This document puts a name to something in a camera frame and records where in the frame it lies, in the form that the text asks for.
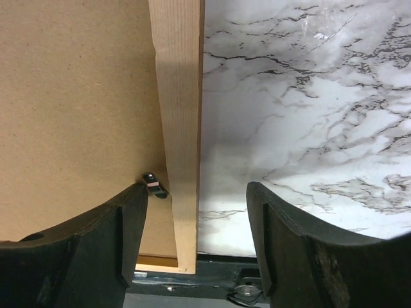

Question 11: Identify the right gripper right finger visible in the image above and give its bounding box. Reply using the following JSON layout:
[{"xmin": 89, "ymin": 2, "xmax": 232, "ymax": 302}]
[{"xmin": 246, "ymin": 182, "xmax": 410, "ymax": 307}]

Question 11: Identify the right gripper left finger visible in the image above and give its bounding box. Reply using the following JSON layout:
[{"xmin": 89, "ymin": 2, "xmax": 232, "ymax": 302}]
[{"xmin": 1, "ymin": 184, "xmax": 148, "ymax": 307}]

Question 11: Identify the brown frame backing board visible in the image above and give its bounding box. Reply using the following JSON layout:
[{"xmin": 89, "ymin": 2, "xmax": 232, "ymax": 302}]
[{"xmin": 1, "ymin": 1, "xmax": 168, "ymax": 241}]

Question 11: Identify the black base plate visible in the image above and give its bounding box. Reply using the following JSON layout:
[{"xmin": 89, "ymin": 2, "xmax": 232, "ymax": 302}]
[{"xmin": 127, "ymin": 254, "xmax": 270, "ymax": 307}]

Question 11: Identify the brown wooden picture frame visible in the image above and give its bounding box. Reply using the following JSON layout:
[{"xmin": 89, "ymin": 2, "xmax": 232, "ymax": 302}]
[{"xmin": 136, "ymin": 1, "xmax": 205, "ymax": 274}]

